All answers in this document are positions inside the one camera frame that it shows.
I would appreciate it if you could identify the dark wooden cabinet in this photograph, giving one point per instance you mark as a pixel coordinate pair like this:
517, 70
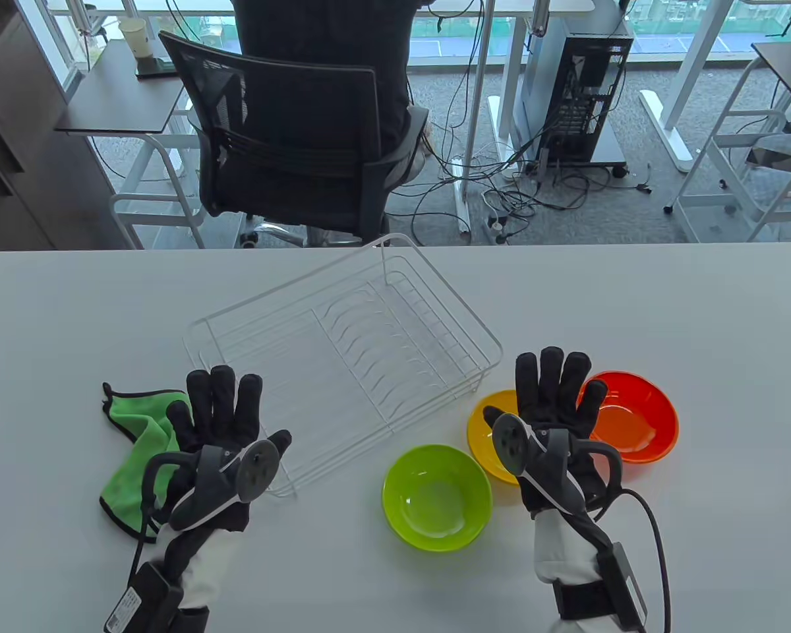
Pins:
13, 165

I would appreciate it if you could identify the dark flat pad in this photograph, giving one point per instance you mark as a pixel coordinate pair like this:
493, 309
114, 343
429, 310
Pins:
158, 68

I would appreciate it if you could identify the black computer tower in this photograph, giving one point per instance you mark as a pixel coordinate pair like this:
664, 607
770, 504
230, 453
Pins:
586, 99

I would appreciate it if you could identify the person's right hand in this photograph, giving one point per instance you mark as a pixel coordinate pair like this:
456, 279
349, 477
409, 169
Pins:
554, 389

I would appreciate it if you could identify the yellow plastic bowl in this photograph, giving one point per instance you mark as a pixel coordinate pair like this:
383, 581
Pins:
484, 442

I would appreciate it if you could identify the white paper cup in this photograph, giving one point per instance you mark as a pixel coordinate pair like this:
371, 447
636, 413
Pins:
135, 39

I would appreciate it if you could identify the green hand towel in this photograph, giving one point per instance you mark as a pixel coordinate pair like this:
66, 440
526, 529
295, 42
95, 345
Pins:
132, 488

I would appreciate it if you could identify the white power strip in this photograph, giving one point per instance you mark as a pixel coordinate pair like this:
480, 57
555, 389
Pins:
496, 227

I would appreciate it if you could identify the white metal cart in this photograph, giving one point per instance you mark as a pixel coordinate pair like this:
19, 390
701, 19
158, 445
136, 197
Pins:
699, 224

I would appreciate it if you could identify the gray wheeled computer stand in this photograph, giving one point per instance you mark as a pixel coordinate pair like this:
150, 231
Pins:
610, 148

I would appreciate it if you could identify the person's left hand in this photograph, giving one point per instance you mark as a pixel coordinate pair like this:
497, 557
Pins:
217, 409

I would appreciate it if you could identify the black tracking controller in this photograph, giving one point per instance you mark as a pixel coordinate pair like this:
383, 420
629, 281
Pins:
257, 468
509, 443

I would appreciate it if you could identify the person's left forearm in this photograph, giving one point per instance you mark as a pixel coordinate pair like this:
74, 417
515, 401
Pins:
204, 567

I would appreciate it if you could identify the red plastic bowl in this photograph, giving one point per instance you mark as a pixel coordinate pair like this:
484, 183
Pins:
639, 422

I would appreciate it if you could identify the black battery pack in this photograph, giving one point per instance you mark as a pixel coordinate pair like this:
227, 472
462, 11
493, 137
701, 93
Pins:
142, 600
623, 587

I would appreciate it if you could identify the black mesh office chair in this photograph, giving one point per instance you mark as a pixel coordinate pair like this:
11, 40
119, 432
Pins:
290, 119

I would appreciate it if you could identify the white standing desk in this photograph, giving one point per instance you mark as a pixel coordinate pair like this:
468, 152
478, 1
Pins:
695, 59
513, 72

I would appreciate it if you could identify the dark top side table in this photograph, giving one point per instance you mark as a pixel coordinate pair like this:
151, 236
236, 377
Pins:
118, 99

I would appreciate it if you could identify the green plastic bowl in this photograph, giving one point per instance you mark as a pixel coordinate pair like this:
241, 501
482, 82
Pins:
435, 508

